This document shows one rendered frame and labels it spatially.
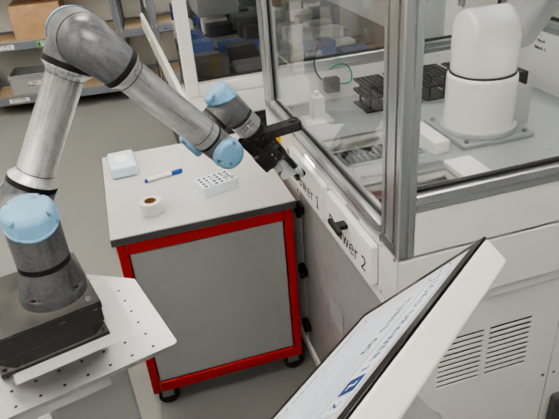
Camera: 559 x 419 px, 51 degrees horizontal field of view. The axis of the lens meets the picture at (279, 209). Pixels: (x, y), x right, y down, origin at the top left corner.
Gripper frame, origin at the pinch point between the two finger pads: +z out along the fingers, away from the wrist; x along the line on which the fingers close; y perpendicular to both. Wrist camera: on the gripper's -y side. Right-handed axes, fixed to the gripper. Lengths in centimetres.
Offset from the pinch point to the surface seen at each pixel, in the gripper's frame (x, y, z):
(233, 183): -25.0, 20.2, 1.8
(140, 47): -417, 49, 40
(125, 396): 33, 70, -5
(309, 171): 4.5, -1.7, -0.3
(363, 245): 41.8, -0.5, 1.3
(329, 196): 20.6, -1.8, -0.4
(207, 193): -22.6, 28.1, -3.2
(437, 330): 99, -3, -31
